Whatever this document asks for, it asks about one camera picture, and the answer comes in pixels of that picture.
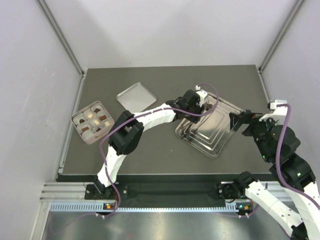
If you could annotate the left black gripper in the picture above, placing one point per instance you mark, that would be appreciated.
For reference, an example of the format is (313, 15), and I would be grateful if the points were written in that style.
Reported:
(199, 110)

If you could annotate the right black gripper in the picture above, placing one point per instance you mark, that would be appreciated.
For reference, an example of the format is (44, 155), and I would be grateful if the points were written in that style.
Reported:
(235, 119)

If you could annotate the silver tin lid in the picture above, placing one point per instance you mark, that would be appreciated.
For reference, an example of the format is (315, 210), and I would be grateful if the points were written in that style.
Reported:
(136, 98)

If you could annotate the pink tin box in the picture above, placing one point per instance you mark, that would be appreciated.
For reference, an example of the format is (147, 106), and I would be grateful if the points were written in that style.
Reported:
(91, 135)

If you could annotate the brown cube chocolate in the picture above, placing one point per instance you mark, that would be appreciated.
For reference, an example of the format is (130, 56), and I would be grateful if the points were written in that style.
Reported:
(85, 129)

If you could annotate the metal tongs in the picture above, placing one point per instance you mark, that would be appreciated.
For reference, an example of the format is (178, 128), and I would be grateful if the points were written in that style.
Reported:
(204, 119)

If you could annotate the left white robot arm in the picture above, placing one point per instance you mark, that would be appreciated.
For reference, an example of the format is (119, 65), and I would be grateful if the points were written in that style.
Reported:
(124, 136)

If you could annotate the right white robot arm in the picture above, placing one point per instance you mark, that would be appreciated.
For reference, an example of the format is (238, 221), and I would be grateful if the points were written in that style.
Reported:
(277, 144)

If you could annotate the large steel tray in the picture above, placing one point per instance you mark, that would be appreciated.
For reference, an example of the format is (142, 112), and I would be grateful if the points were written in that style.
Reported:
(214, 133)

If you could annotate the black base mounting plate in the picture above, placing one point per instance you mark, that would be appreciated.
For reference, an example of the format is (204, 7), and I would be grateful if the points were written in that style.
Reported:
(168, 191)

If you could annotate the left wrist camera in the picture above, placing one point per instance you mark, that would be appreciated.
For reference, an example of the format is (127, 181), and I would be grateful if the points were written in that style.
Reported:
(201, 93)

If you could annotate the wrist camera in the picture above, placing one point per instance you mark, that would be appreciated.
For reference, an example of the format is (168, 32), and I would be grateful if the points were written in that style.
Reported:
(201, 93)
(277, 111)

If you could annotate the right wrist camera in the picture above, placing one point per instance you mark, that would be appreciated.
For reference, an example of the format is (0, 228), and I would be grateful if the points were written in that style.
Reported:
(277, 111)

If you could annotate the right aluminium frame post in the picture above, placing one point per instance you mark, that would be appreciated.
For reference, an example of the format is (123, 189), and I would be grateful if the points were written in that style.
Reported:
(288, 21)

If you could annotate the aluminium frame post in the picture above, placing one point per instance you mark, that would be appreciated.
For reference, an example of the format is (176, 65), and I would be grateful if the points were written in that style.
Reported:
(288, 21)
(59, 34)

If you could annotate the left aluminium frame post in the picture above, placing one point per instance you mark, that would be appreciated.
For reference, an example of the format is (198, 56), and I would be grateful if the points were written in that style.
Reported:
(59, 34)

